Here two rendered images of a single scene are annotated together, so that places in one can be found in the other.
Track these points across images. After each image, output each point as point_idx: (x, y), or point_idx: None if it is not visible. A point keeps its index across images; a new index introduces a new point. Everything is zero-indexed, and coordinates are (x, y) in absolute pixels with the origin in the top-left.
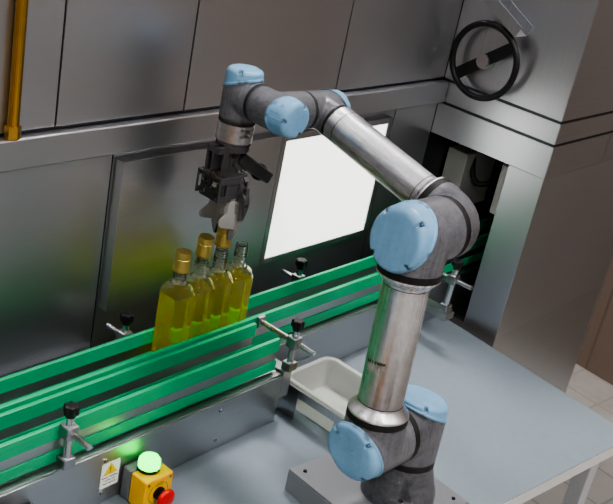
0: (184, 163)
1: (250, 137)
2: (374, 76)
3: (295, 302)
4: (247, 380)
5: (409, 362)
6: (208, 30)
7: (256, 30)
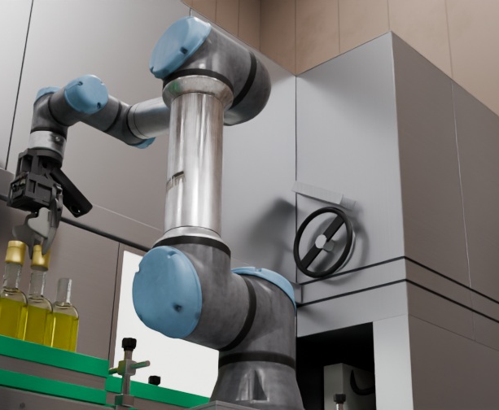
0: (3, 212)
1: (60, 145)
2: None
3: (140, 381)
4: (64, 395)
5: (212, 171)
6: (30, 111)
7: (80, 136)
